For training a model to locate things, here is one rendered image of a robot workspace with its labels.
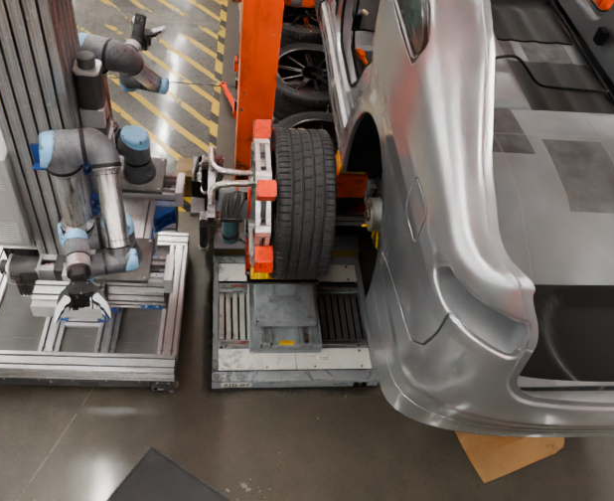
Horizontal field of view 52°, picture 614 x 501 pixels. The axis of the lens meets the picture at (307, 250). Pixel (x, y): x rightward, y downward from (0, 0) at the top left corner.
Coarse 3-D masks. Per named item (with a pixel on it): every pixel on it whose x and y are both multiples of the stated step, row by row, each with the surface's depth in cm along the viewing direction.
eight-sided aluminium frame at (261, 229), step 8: (256, 144) 259; (264, 144) 260; (256, 152) 256; (264, 152) 262; (256, 160) 253; (256, 168) 250; (248, 176) 298; (256, 176) 247; (264, 176) 248; (256, 208) 248; (256, 216) 248; (248, 224) 298; (256, 224) 249; (264, 224) 250; (248, 232) 296; (256, 232) 249; (264, 232) 249; (248, 240) 296; (256, 240) 252; (264, 240) 255; (248, 256) 288
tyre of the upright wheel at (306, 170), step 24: (288, 144) 252; (312, 144) 255; (288, 168) 246; (312, 168) 248; (336, 168) 251; (288, 192) 244; (312, 192) 245; (336, 192) 248; (288, 216) 245; (312, 216) 247; (336, 216) 248; (288, 240) 248; (312, 240) 250; (288, 264) 258; (312, 264) 258
